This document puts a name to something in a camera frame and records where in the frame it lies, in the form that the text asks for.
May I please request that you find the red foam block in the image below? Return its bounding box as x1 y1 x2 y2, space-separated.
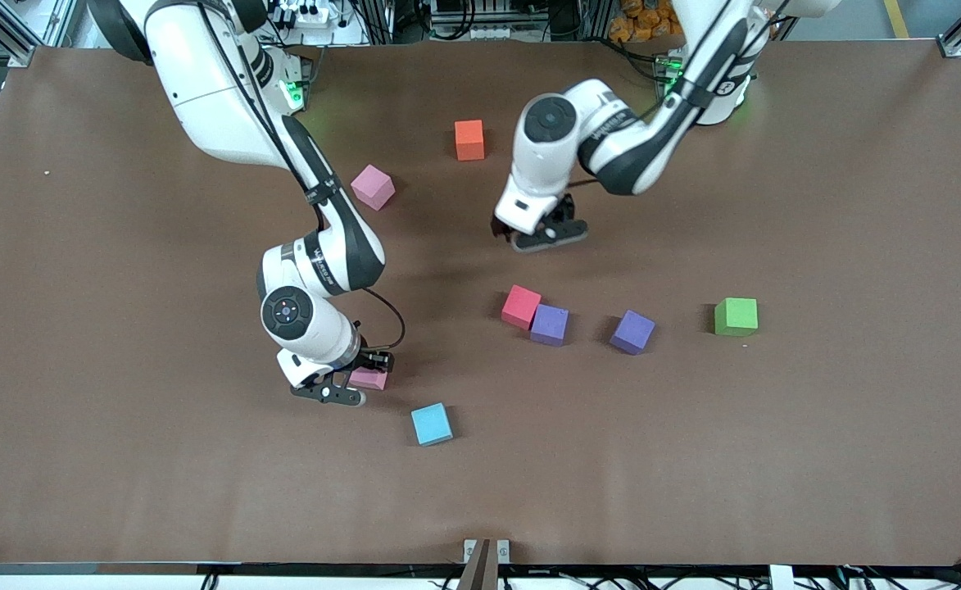
501 284 542 331

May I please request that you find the orange foam block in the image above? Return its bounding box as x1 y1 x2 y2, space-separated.
455 120 486 162

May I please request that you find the purple foam block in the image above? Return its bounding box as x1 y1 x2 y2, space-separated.
610 310 656 356
530 304 569 347

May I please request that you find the blue foam block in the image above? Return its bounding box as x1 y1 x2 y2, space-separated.
411 402 454 447

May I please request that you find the white plain socket strip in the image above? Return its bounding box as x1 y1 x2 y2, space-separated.
439 23 515 42

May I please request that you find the green foam block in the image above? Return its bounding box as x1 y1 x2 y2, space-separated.
714 297 759 338

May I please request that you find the bag of orange snacks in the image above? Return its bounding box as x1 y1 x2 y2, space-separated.
609 0 690 44

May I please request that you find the white socket strip with plugs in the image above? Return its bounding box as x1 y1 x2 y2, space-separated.
278 0 343 26

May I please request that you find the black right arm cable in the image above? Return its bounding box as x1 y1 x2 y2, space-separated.
357 287 406 352

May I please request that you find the grey metal bracket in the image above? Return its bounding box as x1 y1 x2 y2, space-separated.
464 538 510 566

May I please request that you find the brown camera post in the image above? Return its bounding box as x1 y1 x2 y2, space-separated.
456 538 499 590

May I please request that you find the black and red cable bundle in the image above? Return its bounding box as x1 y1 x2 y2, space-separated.
836 551 961 590

